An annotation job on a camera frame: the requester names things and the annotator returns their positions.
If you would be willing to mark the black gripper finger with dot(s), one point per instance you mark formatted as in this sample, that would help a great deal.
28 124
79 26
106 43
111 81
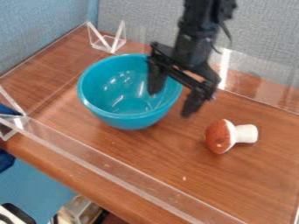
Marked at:
196 97
156 78

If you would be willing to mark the blue plastic bowl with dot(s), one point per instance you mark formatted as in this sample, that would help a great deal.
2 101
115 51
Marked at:
112 91

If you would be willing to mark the clear acrylic corner bracket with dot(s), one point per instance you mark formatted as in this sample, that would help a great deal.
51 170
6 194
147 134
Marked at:
104 42

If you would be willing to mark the clear acrylic front barrier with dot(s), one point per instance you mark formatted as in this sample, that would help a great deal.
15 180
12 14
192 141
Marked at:
130 193

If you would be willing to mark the grey metal table frame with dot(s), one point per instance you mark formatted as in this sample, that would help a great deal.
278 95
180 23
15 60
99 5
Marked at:
79 211

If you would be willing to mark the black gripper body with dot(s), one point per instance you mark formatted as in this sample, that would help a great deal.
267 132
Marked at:
186 59

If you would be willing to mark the black and white object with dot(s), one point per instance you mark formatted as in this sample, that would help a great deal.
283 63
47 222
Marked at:
12 215

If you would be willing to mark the orange and white toy mushroom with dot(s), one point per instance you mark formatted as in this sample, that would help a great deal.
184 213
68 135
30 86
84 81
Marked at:
223 134

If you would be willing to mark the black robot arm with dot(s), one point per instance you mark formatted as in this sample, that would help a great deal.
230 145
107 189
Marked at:
206 15

